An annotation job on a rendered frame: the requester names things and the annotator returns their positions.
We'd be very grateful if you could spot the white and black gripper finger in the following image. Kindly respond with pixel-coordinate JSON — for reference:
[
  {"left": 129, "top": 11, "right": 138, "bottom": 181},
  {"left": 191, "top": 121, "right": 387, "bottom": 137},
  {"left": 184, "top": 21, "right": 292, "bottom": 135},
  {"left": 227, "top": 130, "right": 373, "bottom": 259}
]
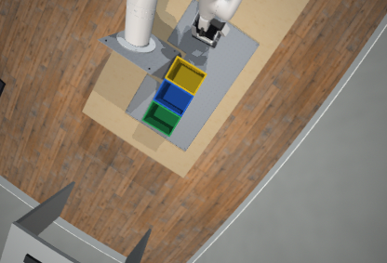
[{"left": 198, "top": 27, "right": 206, "bottom": 37}]

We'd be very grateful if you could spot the green open bin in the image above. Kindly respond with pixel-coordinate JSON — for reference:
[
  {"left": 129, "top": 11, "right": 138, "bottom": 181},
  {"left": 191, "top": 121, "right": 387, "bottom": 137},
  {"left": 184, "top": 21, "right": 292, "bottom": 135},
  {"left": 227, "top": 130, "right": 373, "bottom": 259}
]
[{"left": 142, "top": 100, "right": 181, "bottom": 137}]

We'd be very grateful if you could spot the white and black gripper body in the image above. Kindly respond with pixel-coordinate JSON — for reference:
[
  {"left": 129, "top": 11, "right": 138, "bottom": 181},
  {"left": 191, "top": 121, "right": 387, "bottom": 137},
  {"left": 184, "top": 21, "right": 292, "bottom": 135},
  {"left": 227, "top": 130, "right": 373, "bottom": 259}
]
[{"left": 198, "top": 17, "right": 211, "bottom": 32}]

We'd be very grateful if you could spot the blue bin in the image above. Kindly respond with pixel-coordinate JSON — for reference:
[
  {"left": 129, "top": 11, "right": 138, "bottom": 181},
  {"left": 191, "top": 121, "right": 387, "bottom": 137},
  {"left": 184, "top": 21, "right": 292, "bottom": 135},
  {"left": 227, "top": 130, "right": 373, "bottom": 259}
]
[{"left": 153, "top": 79, "right": 194, "bottom": 117}]

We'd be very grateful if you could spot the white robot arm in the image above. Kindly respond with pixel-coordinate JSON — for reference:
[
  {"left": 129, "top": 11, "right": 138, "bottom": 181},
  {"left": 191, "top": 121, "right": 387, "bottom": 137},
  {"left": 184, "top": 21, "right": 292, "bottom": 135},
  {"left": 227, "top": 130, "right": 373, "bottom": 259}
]
[{"left": 116, "top": 0, "right": 242, "bottom": 54}]

